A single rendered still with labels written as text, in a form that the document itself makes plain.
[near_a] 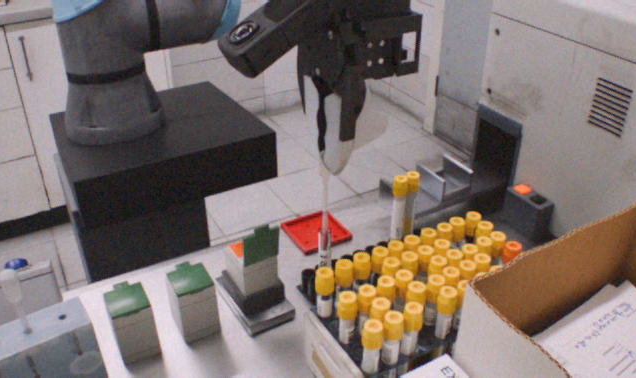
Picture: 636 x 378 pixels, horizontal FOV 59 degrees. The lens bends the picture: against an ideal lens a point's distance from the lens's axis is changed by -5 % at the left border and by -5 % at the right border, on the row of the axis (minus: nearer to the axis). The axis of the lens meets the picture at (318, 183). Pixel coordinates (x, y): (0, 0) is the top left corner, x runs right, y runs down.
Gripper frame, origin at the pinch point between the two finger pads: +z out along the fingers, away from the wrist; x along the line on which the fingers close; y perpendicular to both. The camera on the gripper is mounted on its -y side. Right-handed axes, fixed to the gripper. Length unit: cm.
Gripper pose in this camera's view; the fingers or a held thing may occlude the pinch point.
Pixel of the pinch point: (326, 162)
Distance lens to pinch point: 54.3
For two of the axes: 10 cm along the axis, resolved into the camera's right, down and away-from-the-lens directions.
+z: 0.0, 8.6, 5.2
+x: -5.0, -4.5, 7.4
